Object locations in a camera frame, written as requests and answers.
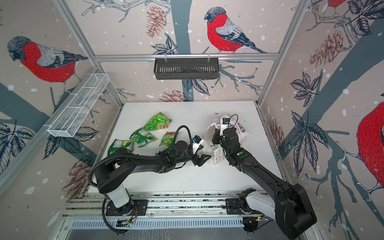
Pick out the white patterned paper bag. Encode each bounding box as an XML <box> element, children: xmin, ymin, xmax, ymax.
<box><xmin>205</xmin><ymin>114</ymin><xmax>249</xmax><ymax>166</ymax></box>

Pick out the green orange snack packet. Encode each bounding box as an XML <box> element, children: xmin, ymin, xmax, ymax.
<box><xmin>130</xmin><ymin>128</ymin><xmax>158</xmax><ymax>148</ymax></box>

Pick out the green Fox's candy bag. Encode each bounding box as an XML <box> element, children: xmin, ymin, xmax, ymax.
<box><xmin>108</xmin><ymin>139</ymin><xmax>135</xmax><ymax>156</ymax></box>

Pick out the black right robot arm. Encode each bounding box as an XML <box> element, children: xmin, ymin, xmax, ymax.
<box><xmin>212</xmin><ymin>128</ymin><xmax>318</xmax><ymax>240</ymax></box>

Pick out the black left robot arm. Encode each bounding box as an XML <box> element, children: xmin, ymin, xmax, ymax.
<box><xmin>88</xmin><ymin>141</ymin><xmax>212</xmax><ymax>216</ymax></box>

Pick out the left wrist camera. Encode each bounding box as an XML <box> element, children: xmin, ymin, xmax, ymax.
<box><xmin>192</xmin><ymin>135</ymin><xmax>205</xmax><ymax>154</ymax></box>

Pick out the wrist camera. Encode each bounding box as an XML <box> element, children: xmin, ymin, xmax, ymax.
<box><xmin>219</xmin><ymin>115</ymin><xmax>232</xmax><ymax>136</ymax></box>
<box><xmin>192</xmin><ymin>135</ymin><xmax>205</xmax><ymax>154</ymax></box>

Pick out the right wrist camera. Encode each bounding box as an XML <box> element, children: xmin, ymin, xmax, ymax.
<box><xmin>219</xmin><ymin>115</ymin><xmax>232</xmax><ymax>136</ymax></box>

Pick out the aluminium mounting rail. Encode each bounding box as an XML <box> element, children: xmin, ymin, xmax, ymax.
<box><xmin>62</xmin><ymin>192</ymin><xmax>239</xmax><ymax>218</ymax></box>

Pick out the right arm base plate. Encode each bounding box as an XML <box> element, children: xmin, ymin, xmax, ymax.
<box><xmin>221</xmin><ymin>198</ymin><xmax>264</xmax><ymax>216</ymax></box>

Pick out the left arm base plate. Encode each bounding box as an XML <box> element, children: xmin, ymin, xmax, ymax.
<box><xmin>106</xmin><ymin>200</ymin><xmax>149</xmax><ymax>217</ymax></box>

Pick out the black hanging wire basket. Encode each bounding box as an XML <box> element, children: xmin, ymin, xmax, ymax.
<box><xmin>154</xmin><ymin>58</ymin><xmax>220</xmax><ymax>80</ymax></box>

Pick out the black corrugated cable conduit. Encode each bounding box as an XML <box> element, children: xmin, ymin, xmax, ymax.
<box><xmin>87</xmin><ymin>125</ymin><xmax>193</xmax><ymax>235</ymax></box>

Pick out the aluminium frame crossbar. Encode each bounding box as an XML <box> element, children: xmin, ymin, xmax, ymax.
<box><xmin>94</xmin><ymin>53</ymin><xmax>280</xmax><ymax>63</ymax></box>

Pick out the white mesh wall shelf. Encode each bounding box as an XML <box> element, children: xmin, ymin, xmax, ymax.
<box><xmin>48</xmin><ymin>73</ymin><xmax>110</xmax><ymax>138</ymax></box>

